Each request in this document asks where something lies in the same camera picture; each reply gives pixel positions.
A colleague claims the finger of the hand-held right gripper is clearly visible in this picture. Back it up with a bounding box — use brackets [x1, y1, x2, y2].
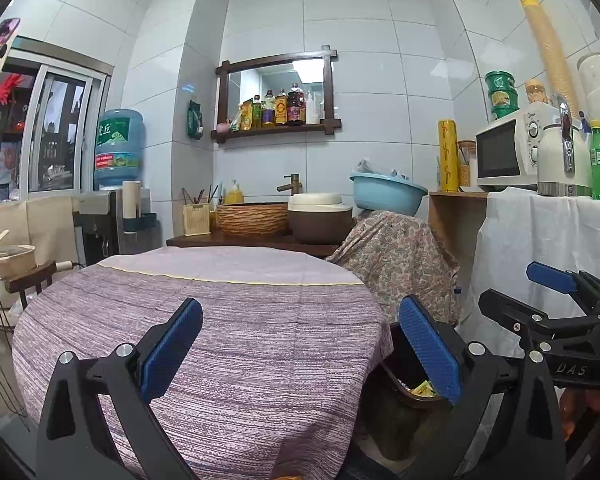
[478, 288, 600, 356]
[525, 261, 600, 321]

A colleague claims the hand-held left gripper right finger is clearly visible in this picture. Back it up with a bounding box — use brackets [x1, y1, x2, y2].
[399, 295, 566, 480]

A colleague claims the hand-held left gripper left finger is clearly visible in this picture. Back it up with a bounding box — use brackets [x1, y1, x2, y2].
[35, 298, 204, 480]

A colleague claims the yellow green snack packet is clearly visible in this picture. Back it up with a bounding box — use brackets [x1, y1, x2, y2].
[405, 380, 436, 400]

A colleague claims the black trash bin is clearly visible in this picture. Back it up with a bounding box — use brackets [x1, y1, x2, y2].
[355, 322, 481, 466]

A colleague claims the person's right hand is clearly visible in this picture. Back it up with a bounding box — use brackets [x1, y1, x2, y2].
[560, 387, 600, 442]

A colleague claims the white cloth cover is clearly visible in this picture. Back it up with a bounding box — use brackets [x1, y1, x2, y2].
[467, 186, 600, 356]

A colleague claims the floral cloth cover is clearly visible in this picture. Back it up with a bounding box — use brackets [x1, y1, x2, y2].
[326, 210, 462, 326]

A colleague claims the light wooden cabinet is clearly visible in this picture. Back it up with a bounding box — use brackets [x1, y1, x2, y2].
[428, 190, 488, 291]

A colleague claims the white electric kettle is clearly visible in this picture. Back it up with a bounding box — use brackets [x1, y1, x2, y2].
[536, 94, 593, 197]

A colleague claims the beige chopstick holder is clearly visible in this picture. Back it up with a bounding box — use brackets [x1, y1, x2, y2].
[182, 203, 212, 237]

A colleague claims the dark green cup tray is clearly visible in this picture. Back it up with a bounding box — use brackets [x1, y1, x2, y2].
[121, 212, 159, 233]

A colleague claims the white microwave oven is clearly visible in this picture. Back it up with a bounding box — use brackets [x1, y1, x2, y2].
[475, 105, 561, 192]

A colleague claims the glass storage jar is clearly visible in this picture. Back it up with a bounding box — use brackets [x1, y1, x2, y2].
[457, 140, 478, 188]

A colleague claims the water dispenser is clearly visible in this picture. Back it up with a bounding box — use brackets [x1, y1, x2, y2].
[75, 187, 151, 268]

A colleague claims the woven brown basin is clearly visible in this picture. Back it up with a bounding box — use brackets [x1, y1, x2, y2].
[215, 202, 290, 236]

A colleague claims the bunch of dark chopsticks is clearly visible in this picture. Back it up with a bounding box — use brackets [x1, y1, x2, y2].
[181, 184, 221, 206]

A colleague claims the beige paper cup stack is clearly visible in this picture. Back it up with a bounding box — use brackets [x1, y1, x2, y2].
[122, 180, 142, 218]

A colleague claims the dark wooden chair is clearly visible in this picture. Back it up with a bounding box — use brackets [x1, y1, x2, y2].
[5, 260, 58, 311]

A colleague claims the yellow wrap roll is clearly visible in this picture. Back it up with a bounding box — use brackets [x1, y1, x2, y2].
[438, 119, 461, 192]

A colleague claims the light blue plastic basin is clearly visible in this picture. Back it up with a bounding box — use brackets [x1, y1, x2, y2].
[350, 171, 429, 216]

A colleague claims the brown white rice cooker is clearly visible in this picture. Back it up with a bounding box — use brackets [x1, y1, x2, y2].
[286, 192, 354, 246]

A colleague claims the beige cloth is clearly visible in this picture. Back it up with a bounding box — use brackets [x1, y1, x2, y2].
[0, 195, 81, 266]

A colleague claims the cream cooking pot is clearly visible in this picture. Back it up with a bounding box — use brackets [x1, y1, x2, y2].
[0, 230, 37, 281]

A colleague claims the small amber jar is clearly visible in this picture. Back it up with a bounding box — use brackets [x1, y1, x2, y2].
[525, 78, 551, 106]

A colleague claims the clear plastic bag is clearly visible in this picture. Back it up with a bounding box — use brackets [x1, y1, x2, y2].
[355, 159, 406, 181]

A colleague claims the blue water jug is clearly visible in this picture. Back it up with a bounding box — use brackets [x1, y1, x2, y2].
[93, 108, 145, 191]

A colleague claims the tall paper cup stack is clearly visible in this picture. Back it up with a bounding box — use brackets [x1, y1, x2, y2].
[516, 0, 578, 116]

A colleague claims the sliding window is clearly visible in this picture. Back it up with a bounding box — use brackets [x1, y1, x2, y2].
[0, 37, 115, 201]

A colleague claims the dark cap sauce bottle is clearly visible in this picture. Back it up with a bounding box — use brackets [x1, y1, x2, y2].
[261, 89, 277, 127]

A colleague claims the white plastic bottle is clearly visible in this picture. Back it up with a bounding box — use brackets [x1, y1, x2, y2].
[306, 89, 322, 125]

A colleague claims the large dark sauce bottle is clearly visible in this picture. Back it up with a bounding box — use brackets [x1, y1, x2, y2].
[286, 83, 307, 126]

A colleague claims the wooden framed mirror shelf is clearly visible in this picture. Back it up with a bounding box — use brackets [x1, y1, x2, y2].
[211, 45, 342, 145]

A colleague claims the red paper decoration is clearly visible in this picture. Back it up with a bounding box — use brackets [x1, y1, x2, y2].
[0, 72, 33, 106]

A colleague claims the smartphone on stand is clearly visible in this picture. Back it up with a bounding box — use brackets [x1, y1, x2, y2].
[0, 17, 21, 78]

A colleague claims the green wall packet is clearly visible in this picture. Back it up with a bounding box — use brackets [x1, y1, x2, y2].
[187, 100, 205, 140]

